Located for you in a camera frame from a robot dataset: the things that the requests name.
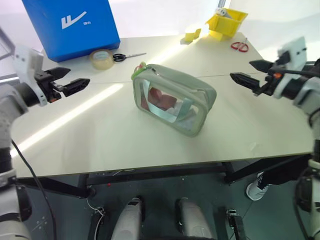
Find black-handled scissors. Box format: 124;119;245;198
112;51;148;63

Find black table frame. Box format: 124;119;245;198
15;154;314;200

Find clear packing tape roll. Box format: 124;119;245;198
89;49;115;71

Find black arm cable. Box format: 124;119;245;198
274;67;320;240
10;139;57;240

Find silver left robot leg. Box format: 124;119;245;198
110;197;144;240

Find white sneaker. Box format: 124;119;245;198
245;171;274;202

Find blue cardboard box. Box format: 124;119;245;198
21;0;122;63

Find white roll in bin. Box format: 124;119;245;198
215;7;235;19

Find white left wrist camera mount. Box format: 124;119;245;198
13;44;49;108

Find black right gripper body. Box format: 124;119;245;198
257;55;289;97

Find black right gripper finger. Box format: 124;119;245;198
229;72;262;95
249;59;274;74

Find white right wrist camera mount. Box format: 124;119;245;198
272;36;308;100

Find black stand foot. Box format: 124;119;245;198
89;206;106;240
225;208;248;240

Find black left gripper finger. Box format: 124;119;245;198
62;78;91;98
46;67;72;82

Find clear green toiletry bag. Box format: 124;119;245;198
131;61;218;138

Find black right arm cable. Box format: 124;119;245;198
274;67;320;240

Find small yellow plastic part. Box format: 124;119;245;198
180;28;202;46

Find silver right robot leg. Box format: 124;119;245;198
175;197;214;240

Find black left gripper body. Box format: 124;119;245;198
34;70;65;104

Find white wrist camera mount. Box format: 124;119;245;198
272;36;308;100
13;44;49;108

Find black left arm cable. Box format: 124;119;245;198
10;139;57;240

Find yellow plastic bin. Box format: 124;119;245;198
205;7;249;42

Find thin white wire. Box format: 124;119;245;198
86;196;106;240

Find red-handled scissors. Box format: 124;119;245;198
230;37;250;53

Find silver robot leg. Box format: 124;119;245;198
110;197;144;240
175;197;214;240

